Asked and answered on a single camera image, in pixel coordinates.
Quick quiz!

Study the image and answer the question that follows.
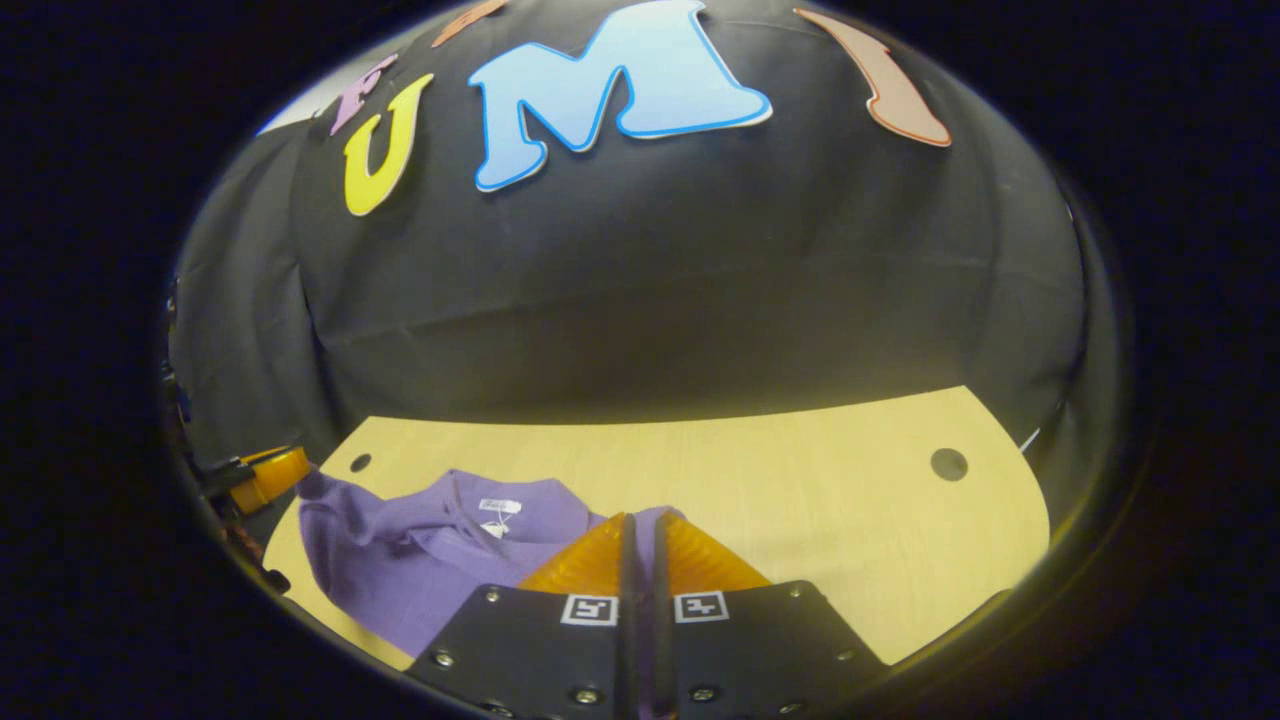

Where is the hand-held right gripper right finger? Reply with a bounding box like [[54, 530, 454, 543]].
[[650, 510, 889, 720]]

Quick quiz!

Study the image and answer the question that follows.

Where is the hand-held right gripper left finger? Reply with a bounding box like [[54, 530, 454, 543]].
[[405, 512, 639, 720]]

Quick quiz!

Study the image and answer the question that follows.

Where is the purple jacket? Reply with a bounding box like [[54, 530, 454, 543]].
[[297, 468, 691, 661]]

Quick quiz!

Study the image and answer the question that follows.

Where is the black backdrop cloth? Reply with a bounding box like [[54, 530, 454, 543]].
[[165, 0, 1096, 471]]

